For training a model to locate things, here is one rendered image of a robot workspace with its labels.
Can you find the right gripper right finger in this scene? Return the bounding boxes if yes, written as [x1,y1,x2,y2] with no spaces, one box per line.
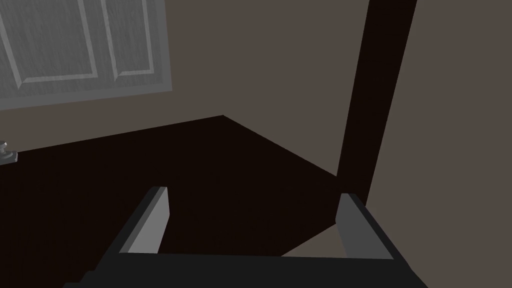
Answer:
[335,192,405,261]

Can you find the grey panelled door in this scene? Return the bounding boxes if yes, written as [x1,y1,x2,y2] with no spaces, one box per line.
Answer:
[0,0,173,111]

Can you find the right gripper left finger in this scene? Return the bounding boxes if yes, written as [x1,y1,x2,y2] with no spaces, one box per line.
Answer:
[107,185,171,255]

